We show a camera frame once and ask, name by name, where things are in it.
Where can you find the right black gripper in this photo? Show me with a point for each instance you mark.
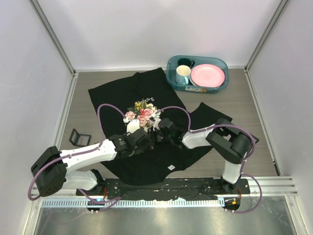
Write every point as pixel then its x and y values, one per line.
pixel 155 144

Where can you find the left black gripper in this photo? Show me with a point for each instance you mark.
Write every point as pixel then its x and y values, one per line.
pixel 140 149

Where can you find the black floral print t-shirt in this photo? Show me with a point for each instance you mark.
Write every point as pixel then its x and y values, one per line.
pixel 154 165

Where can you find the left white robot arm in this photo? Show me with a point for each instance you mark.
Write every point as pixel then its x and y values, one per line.
pixel 55 170

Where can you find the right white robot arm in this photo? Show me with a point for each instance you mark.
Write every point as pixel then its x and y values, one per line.
pixel 232 142

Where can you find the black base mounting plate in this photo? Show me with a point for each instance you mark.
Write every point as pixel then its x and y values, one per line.
pixel 171 188

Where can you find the light blue mug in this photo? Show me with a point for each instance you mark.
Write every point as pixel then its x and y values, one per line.
pixel 183 73

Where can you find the left black display box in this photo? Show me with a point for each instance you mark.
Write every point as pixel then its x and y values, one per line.
pixel 79 140

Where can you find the black display box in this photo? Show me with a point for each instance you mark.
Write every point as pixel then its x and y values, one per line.
pixel 255 140
pixel 79 140

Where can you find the teal plastic basin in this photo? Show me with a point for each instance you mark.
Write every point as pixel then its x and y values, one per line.
pixel 173 64

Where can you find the dark green mug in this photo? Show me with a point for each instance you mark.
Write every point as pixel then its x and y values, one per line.
pixel 186 62

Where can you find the pink plate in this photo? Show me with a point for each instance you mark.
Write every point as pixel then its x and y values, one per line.
pixel 207 75

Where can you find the right black display box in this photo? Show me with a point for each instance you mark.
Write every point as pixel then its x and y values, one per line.
pixel 255 140

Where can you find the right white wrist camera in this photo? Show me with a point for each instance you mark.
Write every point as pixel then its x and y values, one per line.
pixel 156 120

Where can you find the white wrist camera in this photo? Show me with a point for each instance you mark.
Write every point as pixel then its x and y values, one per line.
pixel 156 120
pixel 131 125

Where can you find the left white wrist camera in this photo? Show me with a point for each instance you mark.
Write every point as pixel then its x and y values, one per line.
pixel 131 125

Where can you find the white slotted cable duct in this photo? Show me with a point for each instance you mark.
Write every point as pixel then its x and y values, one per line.
pixel 86 203

